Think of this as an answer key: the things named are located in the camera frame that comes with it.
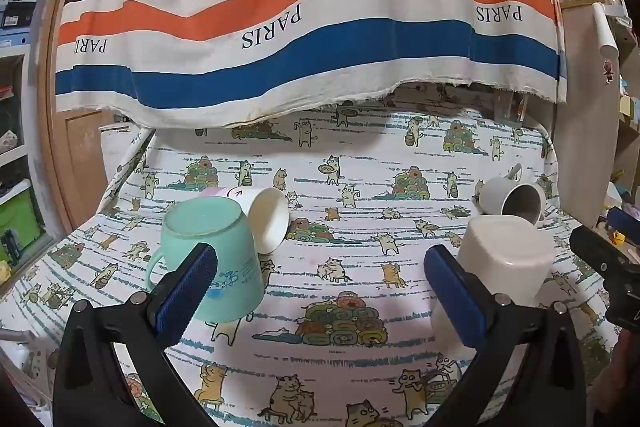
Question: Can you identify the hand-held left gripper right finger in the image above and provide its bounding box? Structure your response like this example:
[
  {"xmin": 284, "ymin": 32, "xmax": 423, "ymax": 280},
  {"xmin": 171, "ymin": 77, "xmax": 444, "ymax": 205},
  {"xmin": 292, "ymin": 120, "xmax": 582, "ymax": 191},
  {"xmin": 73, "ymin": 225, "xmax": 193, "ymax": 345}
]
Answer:
[{"xmin": 424, "ymin": 244, "xmax": 586, "ymax": 427}]

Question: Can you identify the cat print tablecloth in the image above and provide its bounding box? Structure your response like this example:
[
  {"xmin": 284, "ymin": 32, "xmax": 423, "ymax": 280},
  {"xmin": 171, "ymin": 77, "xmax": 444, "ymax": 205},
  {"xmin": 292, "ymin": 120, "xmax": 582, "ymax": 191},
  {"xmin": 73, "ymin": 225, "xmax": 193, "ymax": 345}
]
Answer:
[{"xmin": 0, "ymin": 87, "xmax": 616, "ymax": 427}]

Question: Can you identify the white paper roll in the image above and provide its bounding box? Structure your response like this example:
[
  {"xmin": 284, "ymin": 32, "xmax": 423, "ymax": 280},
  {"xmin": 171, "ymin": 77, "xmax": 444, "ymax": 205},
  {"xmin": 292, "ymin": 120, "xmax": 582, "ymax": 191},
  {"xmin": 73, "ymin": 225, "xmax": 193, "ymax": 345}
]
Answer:
[{"xmin": 592, "ymin": 3, "xmax": 620, "ymax": 56}]

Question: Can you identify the wooden shelf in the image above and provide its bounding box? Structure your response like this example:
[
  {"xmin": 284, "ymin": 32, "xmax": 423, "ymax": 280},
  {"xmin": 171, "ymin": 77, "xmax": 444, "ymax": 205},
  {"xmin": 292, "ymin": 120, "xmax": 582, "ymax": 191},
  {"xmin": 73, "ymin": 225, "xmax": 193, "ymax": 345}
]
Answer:
[{"xmin": 559, "ymin": 0, "xmax": 640, "ymax": 228}]

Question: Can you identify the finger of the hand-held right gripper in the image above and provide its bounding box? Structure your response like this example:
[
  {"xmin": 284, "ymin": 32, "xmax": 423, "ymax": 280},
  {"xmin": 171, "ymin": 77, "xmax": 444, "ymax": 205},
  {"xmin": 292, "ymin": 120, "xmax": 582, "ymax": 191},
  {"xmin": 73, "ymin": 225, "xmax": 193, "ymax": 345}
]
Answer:
[{"xmin": 570, "ymin": 226, "xmax": 640, "ymax": 334}]

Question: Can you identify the grey ceramic mug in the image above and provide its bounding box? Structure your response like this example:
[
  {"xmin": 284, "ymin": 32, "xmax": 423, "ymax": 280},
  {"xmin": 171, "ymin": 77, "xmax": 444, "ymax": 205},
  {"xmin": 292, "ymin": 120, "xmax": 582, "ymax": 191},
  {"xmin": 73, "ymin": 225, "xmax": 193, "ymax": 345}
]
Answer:
[{"xmin": 472, "ymin": 163, "xmax": 548, "ymax": 228}]

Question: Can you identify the white paper cup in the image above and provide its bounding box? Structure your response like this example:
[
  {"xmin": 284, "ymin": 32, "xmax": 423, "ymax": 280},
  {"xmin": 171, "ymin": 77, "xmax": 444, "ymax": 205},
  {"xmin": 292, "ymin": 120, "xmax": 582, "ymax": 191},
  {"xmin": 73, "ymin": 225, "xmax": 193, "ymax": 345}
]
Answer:
[{"xmin": 200, "ymin": 187, "xmax": 291, "ymax": 255}]

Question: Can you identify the wooden cabinet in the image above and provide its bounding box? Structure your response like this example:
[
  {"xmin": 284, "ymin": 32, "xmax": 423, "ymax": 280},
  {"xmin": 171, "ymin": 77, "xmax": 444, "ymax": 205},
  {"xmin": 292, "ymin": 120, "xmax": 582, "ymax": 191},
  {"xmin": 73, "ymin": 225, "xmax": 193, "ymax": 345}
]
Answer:
[{"xmin": 37, "ymin": 0, "xmax": 131, "ymax": 233}]

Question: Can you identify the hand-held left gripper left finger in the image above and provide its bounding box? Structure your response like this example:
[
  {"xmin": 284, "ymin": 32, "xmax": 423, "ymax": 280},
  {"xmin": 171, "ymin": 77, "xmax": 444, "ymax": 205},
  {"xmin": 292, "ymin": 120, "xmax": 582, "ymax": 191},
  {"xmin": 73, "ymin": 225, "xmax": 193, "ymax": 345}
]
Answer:
[{"xmin": 52, "ymin": 243, "xmax": 221, "ymax": 427}]

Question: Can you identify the mint green plastic mug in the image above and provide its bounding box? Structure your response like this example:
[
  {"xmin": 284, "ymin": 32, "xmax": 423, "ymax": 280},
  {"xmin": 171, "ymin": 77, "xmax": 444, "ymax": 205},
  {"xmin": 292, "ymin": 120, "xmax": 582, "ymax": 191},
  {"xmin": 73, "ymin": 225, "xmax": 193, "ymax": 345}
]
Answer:
[{"xmin": 145, "ymin": 196, "xmax": 266, "ymax": 324}]

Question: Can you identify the cream white cup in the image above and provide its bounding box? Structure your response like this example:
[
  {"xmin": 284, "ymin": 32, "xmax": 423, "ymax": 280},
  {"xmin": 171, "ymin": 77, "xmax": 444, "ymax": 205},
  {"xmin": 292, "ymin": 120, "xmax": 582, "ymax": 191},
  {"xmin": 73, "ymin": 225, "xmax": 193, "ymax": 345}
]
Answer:
[{"xmin": 430, "ymin": 214, "xmax": 555, "ymax": 348}]

